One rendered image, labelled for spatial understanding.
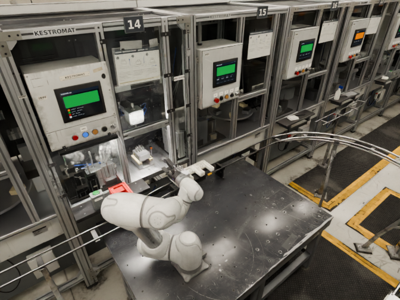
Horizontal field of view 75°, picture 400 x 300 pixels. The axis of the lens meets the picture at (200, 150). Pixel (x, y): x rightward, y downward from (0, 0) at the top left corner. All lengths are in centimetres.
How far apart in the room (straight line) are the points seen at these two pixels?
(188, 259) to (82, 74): 122
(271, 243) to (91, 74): 159
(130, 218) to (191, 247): 59
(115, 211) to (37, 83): 83
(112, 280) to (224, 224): 118
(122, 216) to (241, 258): 100
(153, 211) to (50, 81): 94
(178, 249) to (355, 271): 181
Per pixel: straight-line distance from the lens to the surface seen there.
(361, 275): 295
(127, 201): 112
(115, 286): 266
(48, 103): 166
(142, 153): 220
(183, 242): 160
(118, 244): 201
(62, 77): 164
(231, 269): 183
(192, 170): 223
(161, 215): 104
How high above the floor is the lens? 222
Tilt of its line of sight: 33 degrees down
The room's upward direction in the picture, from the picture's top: straight up
